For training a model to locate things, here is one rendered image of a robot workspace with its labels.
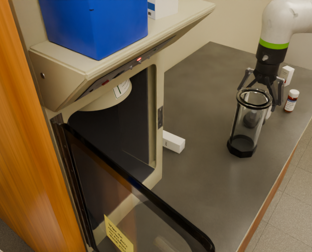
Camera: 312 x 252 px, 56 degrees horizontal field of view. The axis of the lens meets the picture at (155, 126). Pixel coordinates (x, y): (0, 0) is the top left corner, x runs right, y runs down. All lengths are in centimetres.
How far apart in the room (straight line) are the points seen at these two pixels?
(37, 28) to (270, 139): 93
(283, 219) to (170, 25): 182
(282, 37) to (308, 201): 152
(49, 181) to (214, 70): 124
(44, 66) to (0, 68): 11
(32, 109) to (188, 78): 117
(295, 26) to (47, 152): 81
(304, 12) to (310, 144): 187
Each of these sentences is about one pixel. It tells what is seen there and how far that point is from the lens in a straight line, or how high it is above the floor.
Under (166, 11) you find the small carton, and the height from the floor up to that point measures 152.
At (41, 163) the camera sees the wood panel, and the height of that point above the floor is 141.
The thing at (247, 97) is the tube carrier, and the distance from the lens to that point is 101.
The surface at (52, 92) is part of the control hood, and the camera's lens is 44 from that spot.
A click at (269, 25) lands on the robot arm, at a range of 99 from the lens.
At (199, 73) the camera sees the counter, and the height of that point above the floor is 94.
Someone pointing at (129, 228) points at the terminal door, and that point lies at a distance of 47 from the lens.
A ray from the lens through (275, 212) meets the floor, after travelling 217.
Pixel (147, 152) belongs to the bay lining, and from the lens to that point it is 86.
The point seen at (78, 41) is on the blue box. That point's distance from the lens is 39.
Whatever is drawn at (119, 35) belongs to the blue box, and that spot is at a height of 153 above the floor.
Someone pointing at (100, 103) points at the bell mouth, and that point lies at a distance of 61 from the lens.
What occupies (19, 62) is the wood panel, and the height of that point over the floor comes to 154.
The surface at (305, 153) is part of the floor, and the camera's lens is 265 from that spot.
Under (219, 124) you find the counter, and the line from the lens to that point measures 119.
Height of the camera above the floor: 168
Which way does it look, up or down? 40 degrees down
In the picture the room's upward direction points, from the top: straight up
